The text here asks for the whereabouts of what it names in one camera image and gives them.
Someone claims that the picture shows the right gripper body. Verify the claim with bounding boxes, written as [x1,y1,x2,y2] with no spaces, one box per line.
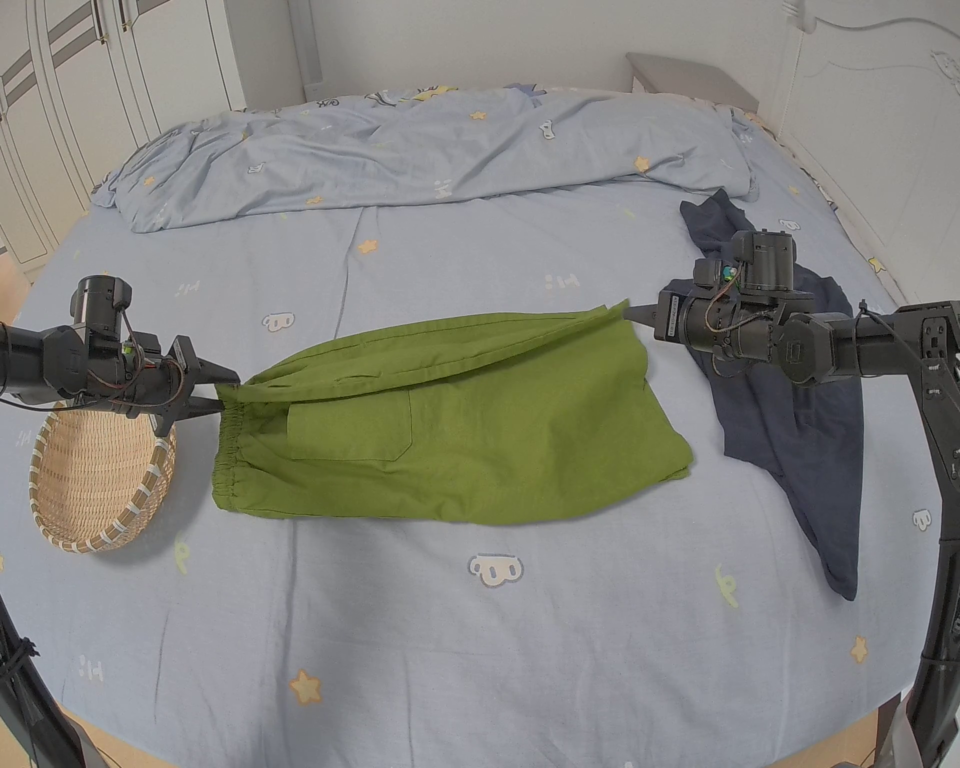
[656,279,740,355]

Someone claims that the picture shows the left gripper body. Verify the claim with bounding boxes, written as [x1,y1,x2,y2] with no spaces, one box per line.
[123,336,201,440]

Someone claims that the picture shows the green shorts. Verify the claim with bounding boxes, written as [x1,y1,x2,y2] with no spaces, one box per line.
[211,298,695,528]

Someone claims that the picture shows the round woven basket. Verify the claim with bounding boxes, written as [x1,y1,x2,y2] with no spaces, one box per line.
[30,397,179,555]

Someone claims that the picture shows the dark blue garment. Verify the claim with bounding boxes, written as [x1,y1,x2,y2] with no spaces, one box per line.
[678,189,864,601]

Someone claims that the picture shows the bed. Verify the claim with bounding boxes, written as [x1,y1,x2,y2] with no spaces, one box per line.
[0,22,960,768]

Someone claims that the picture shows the grey bedside table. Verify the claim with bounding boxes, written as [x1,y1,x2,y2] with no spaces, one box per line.
[626,52,760,110]

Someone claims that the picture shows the pale blue quilt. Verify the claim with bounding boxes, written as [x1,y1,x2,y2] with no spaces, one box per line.
[91,84,759,235]

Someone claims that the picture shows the white wardrobe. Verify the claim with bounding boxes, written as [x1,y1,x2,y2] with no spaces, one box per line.
[0,0,249,286]

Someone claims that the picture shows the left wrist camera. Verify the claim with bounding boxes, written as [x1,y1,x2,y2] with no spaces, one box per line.
[120,333,165,370]

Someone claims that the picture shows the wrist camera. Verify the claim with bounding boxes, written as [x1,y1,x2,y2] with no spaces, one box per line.
[691,257,740,295]
[120,333,165,370]

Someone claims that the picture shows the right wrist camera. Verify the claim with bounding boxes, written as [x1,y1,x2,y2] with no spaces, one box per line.
[691,257,740,295]

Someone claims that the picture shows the white cable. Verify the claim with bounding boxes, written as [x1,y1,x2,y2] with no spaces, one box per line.
[780,0,960,35]

